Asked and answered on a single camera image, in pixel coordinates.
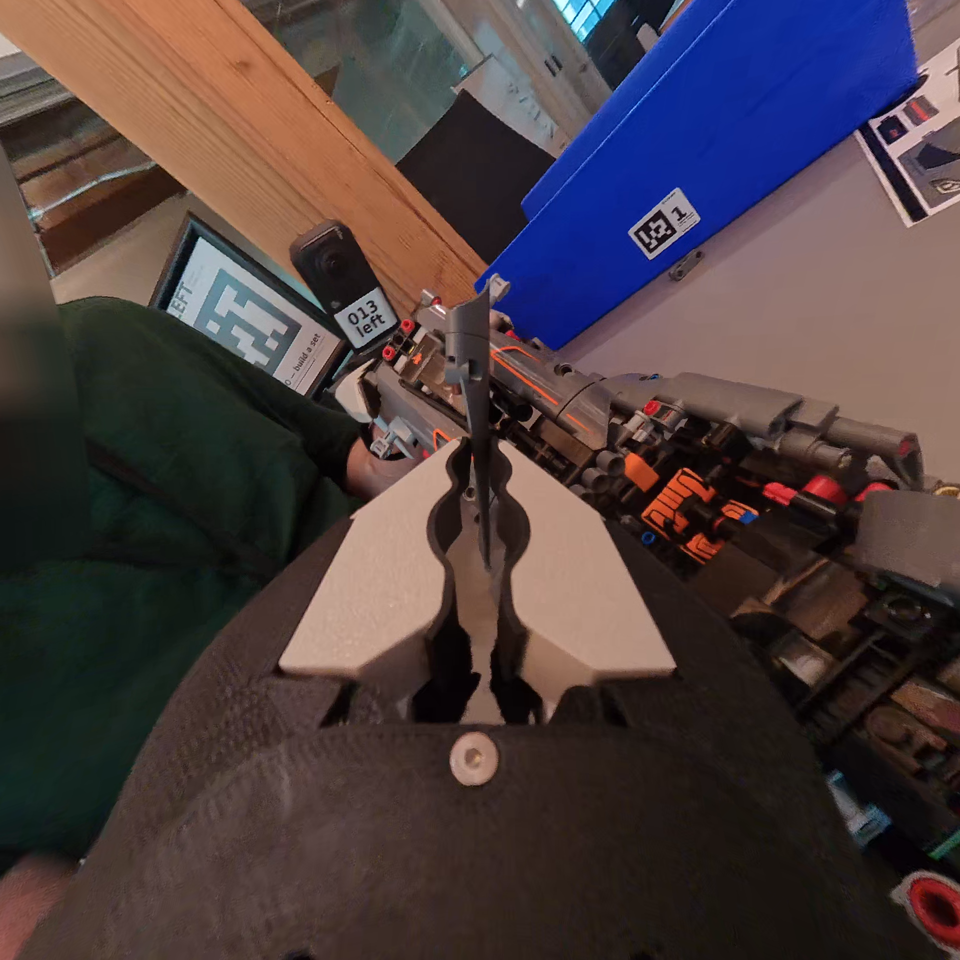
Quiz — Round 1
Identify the person's left forearm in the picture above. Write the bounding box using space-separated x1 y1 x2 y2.
58 296 370 526

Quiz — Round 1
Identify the grey lego car model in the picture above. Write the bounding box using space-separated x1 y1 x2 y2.
333 288 960 864

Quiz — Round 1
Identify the grey lego wing panel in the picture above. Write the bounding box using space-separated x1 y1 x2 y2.
442 288 501 571

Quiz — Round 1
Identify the person's left hand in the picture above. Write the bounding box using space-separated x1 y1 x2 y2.
345 436 419 499

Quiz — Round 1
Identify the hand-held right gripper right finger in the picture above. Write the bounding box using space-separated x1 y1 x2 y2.
490 442 677 696

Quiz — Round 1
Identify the blue plastic bin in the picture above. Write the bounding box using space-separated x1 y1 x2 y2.
521 0 740 219

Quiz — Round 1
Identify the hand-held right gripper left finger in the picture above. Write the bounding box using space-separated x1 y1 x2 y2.
277 438 471 706

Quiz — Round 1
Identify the black chair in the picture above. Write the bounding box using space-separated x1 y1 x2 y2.
395 90 558 265

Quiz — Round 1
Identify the lego sticker sheet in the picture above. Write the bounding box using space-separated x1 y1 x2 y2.
855 45 960 228

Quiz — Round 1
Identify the wooden post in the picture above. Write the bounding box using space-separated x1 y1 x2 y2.
0 0 489 301

